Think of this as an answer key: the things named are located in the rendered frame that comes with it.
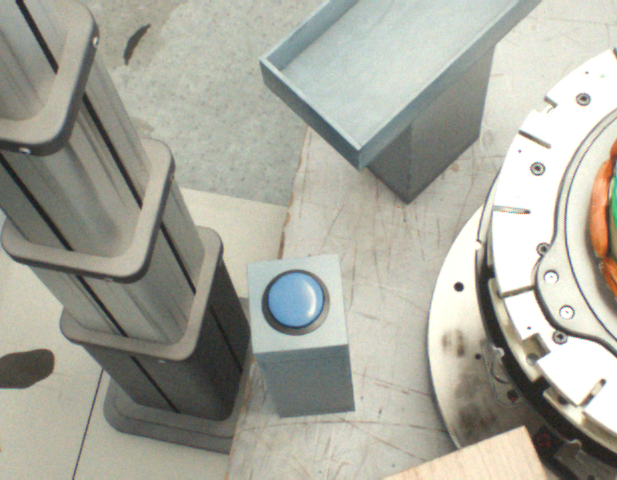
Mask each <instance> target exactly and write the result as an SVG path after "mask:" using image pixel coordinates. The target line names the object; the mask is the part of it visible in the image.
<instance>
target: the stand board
mask: <svg viewBox="0 0 617 480"><path fill-rule="evenodd" d="M378 480H548V479H547V477H546V474H545V472H544V470H543V468H542V466H541V464H540V461H539V459H538V456H537V454H536V452H535V449H534V447H533V445H532V442H531V440H530V438H529V435H528V433H527V431H526V428H525V427H524V426H521V427H518V428H515V429H513V430H510V431H507V432H505V433H502V434H499V435H497V436H494V437H491V438H489V439H486V440H483V441H481V442H478V443H475V444H473V445H470V446H468V447H465V448H462V449H460V450H457V451H454V452H452V453H449V454H446V455H444V456H441V457H438V458H436V459H433V460H430V461H428V462H425V463H422V464H420V465H417V466H414V467H412V468H409V469H406V470H404V471H401V472H398V473H396V474H393V475H391V476H386V477H383V478H381V479H378Z"/></svg>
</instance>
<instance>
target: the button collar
mask: <svg viewBox="0 0 617 480"><path fill-rule="evenodd" d="M294 273H299V274H305V275H307V276H309V277H311V278H313V279H315V280H316V282H317V283H318V284H319V286H321V289H322V291H324V292H323V294H324V295H325V296H324V297H325V308H324V311H323V313H322V315H321V317H320V318H319V319H318V320H317V321H316V322H315V323H314V324H312V325H311V326H309V327H306V328H303V329H289V328H285V327H283V326H281V325H280V324H278V323H277V322H276V321H275V320H274V319H273V317H272V315H271V313H270V312H269V309H268V301H269V300H268V297H269V296H268V295H269V293H270V291H271V289H272V286H273V285H274V284H275V283H276V282H277V281H278V280H279V279H280V278H282V277H284V276H286V275H289V274H294ZM330 307H331V298H330V293H329V290H328V288H327V286H326V284H325V283H324V282H323V280H322V279H321V278H320V277H318V276H317V275H315V274H314V273H312V272H309V271H306V270H300V269H294V270H288V271H285V272H283V273H281V274H279V275H277V276H276V277H275V278H274V279H273V280H272V281H271V282H270V283H269V284H268V286H267V288H266V290H265V292H264V295H263V310H264V313H265V316H266V318H267V320H268V322H269V323H270V324H271V325H272V326H273V327H274V328H275V329H276V330H278V331H279V332H281V333H283V334H286V335H290V336H302V335H306V334H309V333H312V332H313V331H315V330H317V329H318V328H319V327H320V326H321V325H322V324H323V323H324V322H325V320H326V319H327V317H328V315H329V312H330Z"/></svg>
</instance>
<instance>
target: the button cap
mask: <svg viewBox="0 0 617 480"><path fill-rule="evenodd" d="M269 307H270V310H271V313H272V315H273V316H274V318H275V319H276V320H277V321H278V322H279V323H280V324H282V325H283V326H285V327H288V328H293V329H299V328H304V327H307V326H309V325H311V324H313V323H314V322H315V321H316V320H317V319H318V318H319V316H320V315H321V313H322V310H323V307H324V297H323V292H322V289H321V287H320V286H319V284H318V283H317V282H316V281H315V280H314V279H313V278H311V277H309V276H307V275H305V274H299V273H294V274H289V275H286V276H284V277H282V278H280V279H279V280H278V281H277V282H276V283H275V284H274V285H273V287H272V289H271V291H270V294H269Z"/></svg>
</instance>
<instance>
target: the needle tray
mask: <svg viewBox="0 0 617 480"><path fill-rule="evenodd" d="M542 1H543V0H324V1H323V2H321V3H320V4H319V5H318V6H317V7H316V8H315V9H314V10H312V11H311V12H310V13H309V14H308V15H307V16H306V17H305V18H303V19H302V20H301V21H300V22H299V23H298V24H297V25H296V26H294V27H293V28H292V29H291V30H290V31H289V32H288V33H287V34H285V35H284V36H283V37H282V38H281V39H280V40H279V41H278V42H276V43H275V44H274V45H273V46H272V47H271V48H270V49H269V50H267V51H266V52H265V53H264V54H263V56H261V57H260V58H259V62H260V67H261V72H262V77H263V81H264V84H265V85H266V86H267V87H268V88H269V89H270V90H271V91H272V92H273V93H274V94H276V95H277V96H278V97H279V98H280V99H281V100H282V101H283V102H284V103H285V104H286V105H287V106H289V107H290V108H291V109H292V110H293V111H294V112H295V113H296V114H297V115H298V116H299V117H300V118H301V119H303V120H304V121H305V122H306V123H307V124H308V125H309V126H310V127H311V128H312V129H313V130H314V131H316V132H317V133H318V134H319V135H320V136H321V137H322V138H323V139H324V140H325V141H326V142H327V143H329V144H330V145H331V146H332V147H333V148H334V149H335V150H336V151H337V152H338V153H339V154H340V155H342V156H343V157H344V158H345V159H346V160H347V161H348V162H349V163H350V164H351V165H352V166H353V167H355V168H356V169H357V170H358V171H359V172H361V171H362V170H363V169H364V168H365V167H367V168H368V169H369V170H370V171H371V172H373V173H374V174H375V175H376V176H377V177H378V178H379V179H380V180H381V181H382V182H383V183H385V184H386V185H387V186H388V187H389V188H390V189H391V190H392V191H393V192H394V194H395V195H397V196H398V197H399V198H400V199H401V200H402V201H403V202H404V203H405V204H406V205H408V204H410V203H411V202H412V201H413V200H414V199H415V198H416V197H417V196H418V195H419V194H420V193H421V192H422V191H423V190H424V189H425V188H426V187H427V186H428V185H430V184H431V183H432V182H433V181H434V180H435V179H436V178H437V177H438V176H439V175H440V174H441V173H442V172H443V171H444V170H445V169H446V168H447V167H448V166H450V165H451V164H452V163H453V162H454V161H455V160H456V159H457V158H458V157H459V156H460V155H461V154H462V153H463V152H464V151H465V150H466V149H467V148H469V147H470V146H471V145H472V144H473V143H474V142H475V141H476V140H477V139H478V138H479V132H480V127H481V121H482V116H483V110H484V105H485V99H486V94H487V88H488V83H489V77H490V72H491V66H492V61H493V55H494V50H495V45H496V44H497V43H498V42H499V41H500V40H501V39H502V38H503V37H504V36H505V35H507V34H508V33H509V32H510V31H511V30H512V29H513V28H514V27H515V26H516V25H517V24H518V23H519V22H520V21H522V20H523V19H524V18H525V17H526V16H527V15H528V14H529V13H530V12H531V11H532V10H533V9H534V8H535V7H537V6H538V5H539V4H540V3H541V2H542Z"/></svg>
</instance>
